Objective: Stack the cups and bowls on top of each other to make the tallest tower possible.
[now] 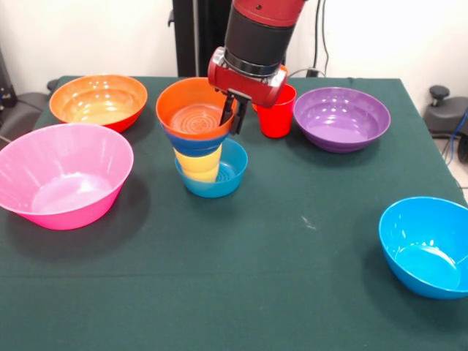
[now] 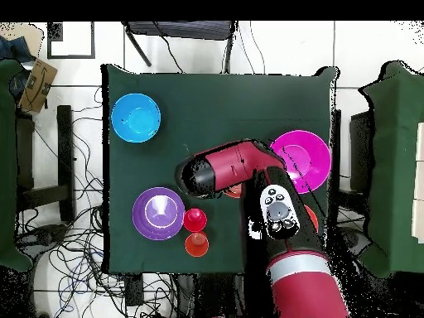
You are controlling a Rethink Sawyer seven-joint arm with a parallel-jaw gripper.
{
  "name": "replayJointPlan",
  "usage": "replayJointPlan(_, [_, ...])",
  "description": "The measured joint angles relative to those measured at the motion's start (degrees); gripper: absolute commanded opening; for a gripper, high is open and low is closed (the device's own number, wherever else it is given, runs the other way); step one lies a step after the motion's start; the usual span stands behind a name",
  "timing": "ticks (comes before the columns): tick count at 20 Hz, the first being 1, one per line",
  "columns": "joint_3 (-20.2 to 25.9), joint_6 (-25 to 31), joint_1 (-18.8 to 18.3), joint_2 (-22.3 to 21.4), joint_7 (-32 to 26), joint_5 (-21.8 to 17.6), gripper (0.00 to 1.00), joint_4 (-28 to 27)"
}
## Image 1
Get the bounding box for red cup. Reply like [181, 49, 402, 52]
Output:
[255, 83, 297, 139]

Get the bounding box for small dark blue bowl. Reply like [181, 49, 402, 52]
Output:
[167, 129, 230, 158]

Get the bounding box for large light blue bowl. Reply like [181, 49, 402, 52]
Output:
[378, 196, 468, 301]

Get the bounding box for black hanging cable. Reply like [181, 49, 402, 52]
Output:
[305, 0, 331, 78]

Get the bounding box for purple bowl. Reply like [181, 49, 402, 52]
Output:
[292, 86, 392, 154]

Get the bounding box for dark green table cloth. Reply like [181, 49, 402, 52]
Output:
[0, 75, 468, 351]

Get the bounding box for orange cup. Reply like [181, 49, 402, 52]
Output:
[252, 64, 289, 112]

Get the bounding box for small light blue bowl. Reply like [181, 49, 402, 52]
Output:
[174, 137, 249, 199]

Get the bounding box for large pink bowl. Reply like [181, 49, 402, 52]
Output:
[0, 123, 135, 231]

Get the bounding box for small orange bowl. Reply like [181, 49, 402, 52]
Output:
[155, 77, 238, 141]

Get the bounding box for large orange bowl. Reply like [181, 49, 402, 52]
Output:
[49, 74, 148, 133]

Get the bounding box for blue cable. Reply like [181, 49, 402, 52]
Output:
[442, 109, 468, 193]

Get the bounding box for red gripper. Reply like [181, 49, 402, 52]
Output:
[207, 46, 289, 135]

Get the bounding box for yellow cup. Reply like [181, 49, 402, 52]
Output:
[174, 145, 223, 184]

